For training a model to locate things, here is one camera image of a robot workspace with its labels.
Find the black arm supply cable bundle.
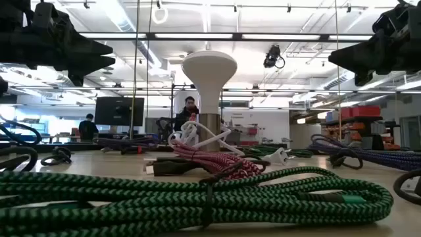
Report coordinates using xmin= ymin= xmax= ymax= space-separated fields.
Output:
xmin=0 ymin=113 xmax=43 ymax=147

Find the white lamp power cord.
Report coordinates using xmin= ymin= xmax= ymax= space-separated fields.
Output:
xmin=167 ymin=120 xmax=291 ymax=167

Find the magenta braided cable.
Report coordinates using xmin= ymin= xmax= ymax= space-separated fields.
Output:
xmin=170 ymin=138 xmax=264 ymax=181

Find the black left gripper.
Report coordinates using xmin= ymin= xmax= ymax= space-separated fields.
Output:
xmin=31 ymin=28 xmax=116 ymax=87

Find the purple braided cable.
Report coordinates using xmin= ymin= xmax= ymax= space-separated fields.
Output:
xmin=93 ymin=136 xmax=159 ymax=153

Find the black monitor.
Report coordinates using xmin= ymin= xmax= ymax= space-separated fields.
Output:
xmin=94 ymin=96 xmax=145 ymax=127

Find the large red storage bin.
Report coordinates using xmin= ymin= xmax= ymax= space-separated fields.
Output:
xmin=351 ymin=105 xmax=382 ymax=118

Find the storage shelf rack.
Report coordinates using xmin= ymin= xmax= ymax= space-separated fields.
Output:
xmin=320 ymin=105 xmax=402 ymax=151

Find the person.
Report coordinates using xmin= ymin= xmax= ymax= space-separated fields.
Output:
xmin=78 ymin=113 xmax=99 ymax=143
xmin=173 ymin=95 xmax=201 ymax=132

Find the black cable with red tie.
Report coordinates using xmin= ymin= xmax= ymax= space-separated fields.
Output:
xmin=118 ymin=145 xmax=147 ymax=156

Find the white hanging ring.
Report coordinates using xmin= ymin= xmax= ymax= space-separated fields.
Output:
xmin=151 ymin=6 xmax=169 ymax=25

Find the green braided cable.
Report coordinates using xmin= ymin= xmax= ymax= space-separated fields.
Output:
xmin=241 ymin=144 xmax=315 ymax=159
xmin=0 ymin=166 xmax=395 ymax=237

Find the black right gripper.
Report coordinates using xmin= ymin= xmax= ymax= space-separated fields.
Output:
xmin=328 ymin=19 xmax=412 ymax=87

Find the blue braided cable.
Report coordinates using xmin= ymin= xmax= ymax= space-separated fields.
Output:
xmin=307 ymin=133 xmax=421 ymax=172

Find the black overhead crossbar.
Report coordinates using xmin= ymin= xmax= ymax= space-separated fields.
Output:
xmin=78 ymin=32 xmax=374 ymax=42

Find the black overhead camera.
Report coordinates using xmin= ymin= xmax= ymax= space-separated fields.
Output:
xmin=262 ymin=45 xmax=286 ymax=70

